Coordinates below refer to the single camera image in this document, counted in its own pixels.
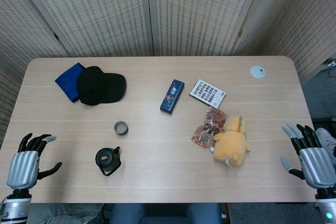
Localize navy blue rectangular box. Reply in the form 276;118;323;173
159;79;185;115

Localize yellow plush toy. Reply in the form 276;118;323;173
212;115;252;169

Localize orange drink pouch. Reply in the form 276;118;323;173
190;107;228;149

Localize blue seat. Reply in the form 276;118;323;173
109;202;223;224

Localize flat box with colour swatches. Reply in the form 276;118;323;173
189;78;227;109

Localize blue folded cloth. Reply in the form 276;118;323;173
54;62;86;103

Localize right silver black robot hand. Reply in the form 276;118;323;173
279;123;336;189

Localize woven folding screen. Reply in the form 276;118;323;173
0;0;336;151

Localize small black teapot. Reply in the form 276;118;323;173
94;146;121;177

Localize white round cable grommet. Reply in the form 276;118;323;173
249;65;267;79

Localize black floor object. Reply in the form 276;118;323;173
311;117;336;130

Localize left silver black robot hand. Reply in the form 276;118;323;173
6;133;63;190

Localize dark ceramic teacup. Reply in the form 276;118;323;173
113;120;129;136

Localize cables on floor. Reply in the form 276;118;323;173
322;58;336;78

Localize black baseball cap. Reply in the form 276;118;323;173
76;66;127;106

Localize grey fabric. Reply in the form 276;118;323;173
27;202;104;224

